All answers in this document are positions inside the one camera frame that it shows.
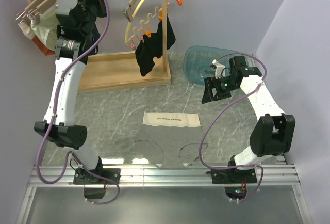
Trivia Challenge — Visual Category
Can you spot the blue plastic basin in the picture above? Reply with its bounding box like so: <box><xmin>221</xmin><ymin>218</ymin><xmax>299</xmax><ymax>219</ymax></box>
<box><xmin>183</xmin><ymin>45</ymin><xmax>235</xmax><ymax>86</ymax></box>

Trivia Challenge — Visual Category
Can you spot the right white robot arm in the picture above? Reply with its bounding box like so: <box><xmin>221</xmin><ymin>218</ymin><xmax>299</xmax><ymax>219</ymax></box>
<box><xmin>202</xmin><ymin>53</ymin><xmax>296</xmax><ymax>184</ymax></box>

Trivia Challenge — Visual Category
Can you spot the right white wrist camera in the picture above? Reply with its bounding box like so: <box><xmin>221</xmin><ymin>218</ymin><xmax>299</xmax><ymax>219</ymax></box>
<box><xmin>211</xmin><ymin>59</ymin><xmax>225</xmax><ymax>79</ymax></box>

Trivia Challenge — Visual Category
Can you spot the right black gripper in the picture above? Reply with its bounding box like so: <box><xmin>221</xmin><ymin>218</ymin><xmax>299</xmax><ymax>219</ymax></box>
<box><xmin>201</xmin><ymin>76</ymin><xmax>239</xmax><ymax>104</ymax></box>

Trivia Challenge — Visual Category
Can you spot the curved yellow clip hanger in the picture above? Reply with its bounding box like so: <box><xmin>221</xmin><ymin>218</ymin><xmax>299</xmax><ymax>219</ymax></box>
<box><xmin>124</xmin><ymin>0</ymin><xmax>187</xmax><ymax>50</ymax></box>

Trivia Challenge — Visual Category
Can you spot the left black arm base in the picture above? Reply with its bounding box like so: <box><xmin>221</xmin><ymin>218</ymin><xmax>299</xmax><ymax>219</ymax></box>
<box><xmin>73</xmin><ymin>168</ymin><xmax>121</xmax><ymax>200</ymax></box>

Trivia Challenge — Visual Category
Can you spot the aluminium mounting rail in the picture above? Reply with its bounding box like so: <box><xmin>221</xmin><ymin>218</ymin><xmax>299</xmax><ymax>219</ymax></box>
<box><xmin>17</xmin><ymin>164</ymin><xmax>312</xmax><ymax>223</ymax></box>

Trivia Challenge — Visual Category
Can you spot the black underwear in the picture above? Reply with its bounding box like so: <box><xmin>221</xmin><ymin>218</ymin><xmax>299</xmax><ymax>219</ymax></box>
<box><xmin>135</xmin><ymin>21</ymin><xmax>163</xmax><ymax>77</ymax></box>

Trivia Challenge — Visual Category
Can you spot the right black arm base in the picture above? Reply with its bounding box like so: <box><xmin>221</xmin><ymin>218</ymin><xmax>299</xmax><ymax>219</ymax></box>
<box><xmin>206</xmin><ymin>169</ymin><xmax>257</xmax><ymax>201</ymax></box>

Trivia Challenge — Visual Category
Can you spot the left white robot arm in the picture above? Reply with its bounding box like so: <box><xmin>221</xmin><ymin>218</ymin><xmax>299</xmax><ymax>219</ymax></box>
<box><xmin>34</xmin><ymin>0</ymin><xmax>108</xmax><ymax>184</ymax></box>

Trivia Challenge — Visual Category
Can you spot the wooden drying rack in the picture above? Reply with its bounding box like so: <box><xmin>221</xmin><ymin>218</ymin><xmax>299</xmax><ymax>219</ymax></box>
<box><xmin>14</xmin><ymin>0</ymin><xmax>172</xmax><ymax>92</ymax></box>

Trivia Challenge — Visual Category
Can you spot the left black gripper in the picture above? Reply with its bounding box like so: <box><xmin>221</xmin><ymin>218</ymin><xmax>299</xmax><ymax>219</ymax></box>
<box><xmin>72</xmin><ymin>0</ymin><xmax>108</xmax><ymax>36</ymax></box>

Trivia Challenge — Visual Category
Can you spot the light green underwear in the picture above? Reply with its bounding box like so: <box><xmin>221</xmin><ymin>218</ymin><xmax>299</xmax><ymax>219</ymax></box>
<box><xmin>30</xmin><ymin>5</ymin><xmax>59</xmax><ymax>51</ymax></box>

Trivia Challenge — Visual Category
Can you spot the navy blue underwear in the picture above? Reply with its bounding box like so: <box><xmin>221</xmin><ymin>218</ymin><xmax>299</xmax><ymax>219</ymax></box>
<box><xmin>89</xmin><ymin>24</ymin><xmax>101</xmax><ymax>56</ymax></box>

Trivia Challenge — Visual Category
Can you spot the orange underwear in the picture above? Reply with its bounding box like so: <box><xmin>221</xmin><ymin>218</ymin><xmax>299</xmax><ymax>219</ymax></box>
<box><xmin>32</xmin><ymin>36</ymin><xmax>55</xmax><ymax>56</ymax></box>

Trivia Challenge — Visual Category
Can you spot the grey and cream underwear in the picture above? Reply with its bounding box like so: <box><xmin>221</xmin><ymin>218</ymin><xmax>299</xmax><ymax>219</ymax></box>
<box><xmin>135</xmin><ymin>112</ymin><xmax>204</xmax><ymax>169</ymax></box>

